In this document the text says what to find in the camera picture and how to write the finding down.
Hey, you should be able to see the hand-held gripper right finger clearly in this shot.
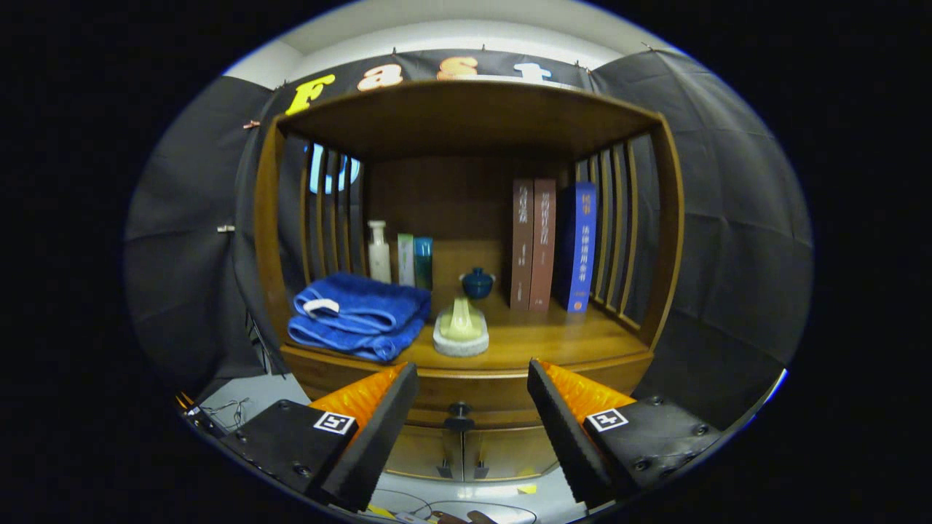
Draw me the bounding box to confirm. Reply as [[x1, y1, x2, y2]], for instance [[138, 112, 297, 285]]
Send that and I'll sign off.
[[527, 358, 725, 509]]

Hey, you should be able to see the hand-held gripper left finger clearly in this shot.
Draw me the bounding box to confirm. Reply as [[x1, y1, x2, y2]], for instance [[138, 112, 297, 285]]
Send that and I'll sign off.
[[218, 362, 420, 512]]

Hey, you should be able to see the wooden drawer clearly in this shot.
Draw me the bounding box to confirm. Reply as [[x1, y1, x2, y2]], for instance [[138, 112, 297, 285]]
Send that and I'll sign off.
[[280, 348, 654, 432]]

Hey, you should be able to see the wooden cabinet door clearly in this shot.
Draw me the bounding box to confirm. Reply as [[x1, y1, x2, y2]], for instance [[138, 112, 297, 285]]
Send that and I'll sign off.
[[462, 426, 560, 481], [384, 424, 464, 481]]

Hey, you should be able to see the wooden countertop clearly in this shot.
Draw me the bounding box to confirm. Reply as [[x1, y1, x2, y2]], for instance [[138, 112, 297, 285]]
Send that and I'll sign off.
[[283, 240, 652, 373]]

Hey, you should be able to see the wooden cabinet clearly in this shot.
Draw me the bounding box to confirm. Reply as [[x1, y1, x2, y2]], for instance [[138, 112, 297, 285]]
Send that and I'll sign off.
[[253, 79, 685, 483]]

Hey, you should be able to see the yellow black striped tape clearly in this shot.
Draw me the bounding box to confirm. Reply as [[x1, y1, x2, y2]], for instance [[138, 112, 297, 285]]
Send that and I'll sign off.
[[366, 504, 430, 524]]

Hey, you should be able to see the blue folded towel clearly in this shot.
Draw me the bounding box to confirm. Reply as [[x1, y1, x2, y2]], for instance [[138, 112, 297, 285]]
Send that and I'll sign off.
[[288, 272, 432, 363]]

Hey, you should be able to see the blue lidded teacup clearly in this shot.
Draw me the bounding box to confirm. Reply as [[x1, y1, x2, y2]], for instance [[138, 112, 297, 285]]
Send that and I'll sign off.
[[459, 267, 497, 301]]

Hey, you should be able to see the white green box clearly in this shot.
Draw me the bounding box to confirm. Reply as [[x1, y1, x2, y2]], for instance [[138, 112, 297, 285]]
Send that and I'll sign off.
[[397, 233, 416, 287]]

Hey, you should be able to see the white pump bottle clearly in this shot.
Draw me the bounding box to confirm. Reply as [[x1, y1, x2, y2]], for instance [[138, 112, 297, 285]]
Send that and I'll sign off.
[[367, 220, 392, 285]]

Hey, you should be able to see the teal box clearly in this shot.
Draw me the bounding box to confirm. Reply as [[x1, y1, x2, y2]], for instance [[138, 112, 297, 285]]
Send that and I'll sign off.
[[414, 236, 434, 292]]

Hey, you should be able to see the small black orange device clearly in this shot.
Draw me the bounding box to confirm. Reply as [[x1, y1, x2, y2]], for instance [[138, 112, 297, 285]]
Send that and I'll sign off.
[[175, 393, 219, 437]]

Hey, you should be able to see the blue book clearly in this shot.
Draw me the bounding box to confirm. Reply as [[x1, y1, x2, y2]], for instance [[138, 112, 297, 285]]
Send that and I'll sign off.
[[558, 181, 598, 314]]

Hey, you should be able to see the reddish brown book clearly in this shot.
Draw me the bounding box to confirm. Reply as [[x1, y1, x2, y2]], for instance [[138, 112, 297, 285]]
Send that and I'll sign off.
[[529, 178, 558, 314]]

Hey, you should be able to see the dark brown book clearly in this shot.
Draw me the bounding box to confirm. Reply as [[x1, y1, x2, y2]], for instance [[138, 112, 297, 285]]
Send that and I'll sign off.
[[510, 179, 536, 312]]

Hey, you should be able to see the black backdrop cloth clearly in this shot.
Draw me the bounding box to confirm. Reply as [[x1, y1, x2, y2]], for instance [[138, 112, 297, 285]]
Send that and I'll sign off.
[[124, 47, 814, 430]]

